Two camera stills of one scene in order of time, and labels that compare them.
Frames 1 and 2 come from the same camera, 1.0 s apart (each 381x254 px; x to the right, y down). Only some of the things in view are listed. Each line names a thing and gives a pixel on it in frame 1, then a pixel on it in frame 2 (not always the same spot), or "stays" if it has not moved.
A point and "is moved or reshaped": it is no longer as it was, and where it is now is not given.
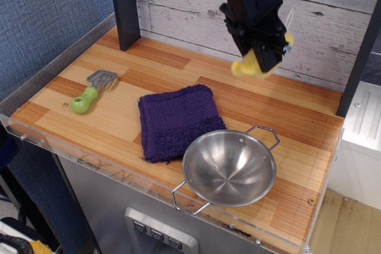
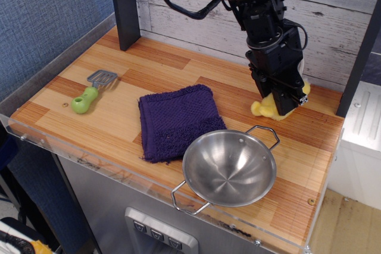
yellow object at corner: (39, 248) stays
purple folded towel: (169, 121) stays
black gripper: (252, 15) to (281, 63)
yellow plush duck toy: (249, 66) is moved or reshaped
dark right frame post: (362, 61) stays
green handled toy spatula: (81, 104) stays
